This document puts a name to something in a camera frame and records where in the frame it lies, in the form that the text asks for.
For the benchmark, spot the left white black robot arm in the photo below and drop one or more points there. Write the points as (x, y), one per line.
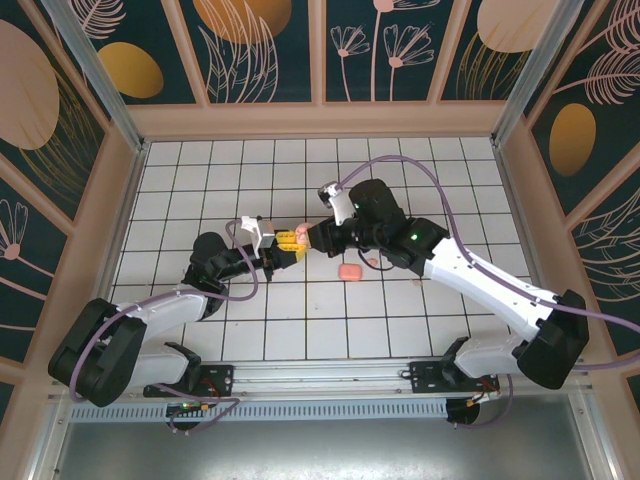
(100, 350)

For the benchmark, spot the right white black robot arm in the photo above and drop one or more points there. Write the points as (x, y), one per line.
(480, 285)

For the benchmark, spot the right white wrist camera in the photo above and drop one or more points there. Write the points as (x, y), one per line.
(342, 205)

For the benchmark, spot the aluminium mounting rail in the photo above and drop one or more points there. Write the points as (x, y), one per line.
(325, 372)

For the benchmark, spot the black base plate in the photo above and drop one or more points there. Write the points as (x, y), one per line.
(220, 375)
(422, 377)

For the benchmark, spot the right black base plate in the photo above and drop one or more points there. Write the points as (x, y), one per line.
(422, 377)

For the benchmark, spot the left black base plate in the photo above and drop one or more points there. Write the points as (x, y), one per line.
(220, 375)

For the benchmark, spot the aluminium frame post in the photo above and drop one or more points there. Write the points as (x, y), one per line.
(530, 75)
(100, 75)

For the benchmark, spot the salmon rounded rectangular charging case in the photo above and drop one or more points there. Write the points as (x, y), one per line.
(350, 272)

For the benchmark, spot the pale pink round earbud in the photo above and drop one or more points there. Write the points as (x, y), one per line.
(301, 232)

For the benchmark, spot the grey metal sheet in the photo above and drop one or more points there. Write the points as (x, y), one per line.
(325, 450)

